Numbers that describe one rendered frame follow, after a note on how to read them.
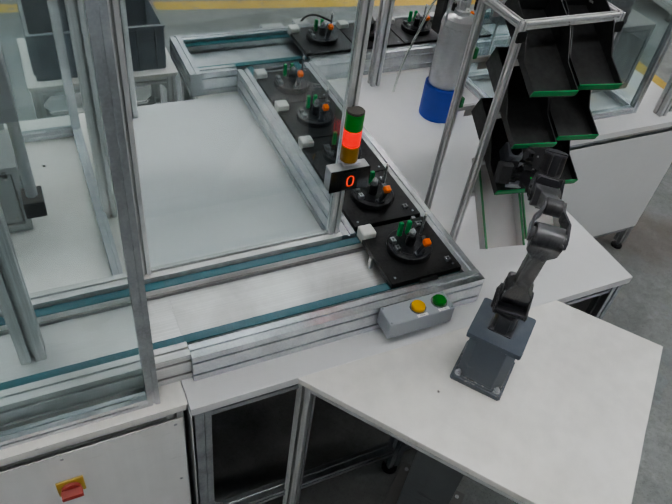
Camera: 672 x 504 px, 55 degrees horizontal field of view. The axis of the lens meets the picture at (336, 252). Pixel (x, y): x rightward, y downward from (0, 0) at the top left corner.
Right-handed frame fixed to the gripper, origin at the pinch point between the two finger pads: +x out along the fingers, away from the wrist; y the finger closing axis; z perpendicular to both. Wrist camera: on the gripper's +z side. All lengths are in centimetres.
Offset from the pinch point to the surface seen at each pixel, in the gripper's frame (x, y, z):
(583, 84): -3.1, -8.1, 25.6
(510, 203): 14.3, -7.5, -16.0
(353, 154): 3.0, 47.2, -2.8
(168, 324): -12, 92, -51
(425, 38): 145, -8, 12
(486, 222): 10.8, 0.2, -21.7
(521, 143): -0.3, 2.4, 7.2
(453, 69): 89, -5, 9
